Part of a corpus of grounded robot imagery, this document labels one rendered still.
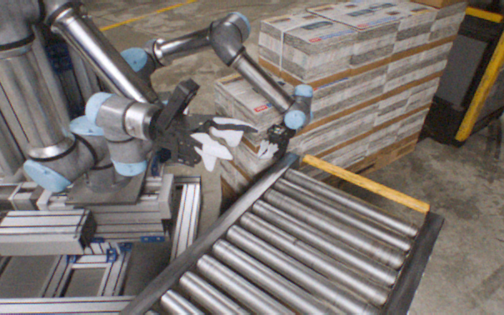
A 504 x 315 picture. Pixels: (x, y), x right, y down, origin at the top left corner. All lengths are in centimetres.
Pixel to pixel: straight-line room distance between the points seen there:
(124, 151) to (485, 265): 196
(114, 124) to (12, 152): 79
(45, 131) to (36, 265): 106
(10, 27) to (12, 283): 130
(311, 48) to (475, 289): 143
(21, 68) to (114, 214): 58
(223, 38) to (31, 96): 66
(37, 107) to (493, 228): 234
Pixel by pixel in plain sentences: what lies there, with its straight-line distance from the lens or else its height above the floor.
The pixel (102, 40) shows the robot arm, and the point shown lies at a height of 131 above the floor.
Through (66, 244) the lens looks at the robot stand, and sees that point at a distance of 126.
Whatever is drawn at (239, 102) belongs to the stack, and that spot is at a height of 82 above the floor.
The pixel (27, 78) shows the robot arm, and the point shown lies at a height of 126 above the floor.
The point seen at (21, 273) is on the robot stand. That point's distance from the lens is 196.
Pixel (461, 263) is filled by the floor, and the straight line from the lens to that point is 225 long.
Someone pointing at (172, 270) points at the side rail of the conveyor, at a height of 80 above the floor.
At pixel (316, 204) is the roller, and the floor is 79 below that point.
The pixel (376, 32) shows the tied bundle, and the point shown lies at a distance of 186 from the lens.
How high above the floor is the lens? 161
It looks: 39 degrees down
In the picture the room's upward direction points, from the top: straight up
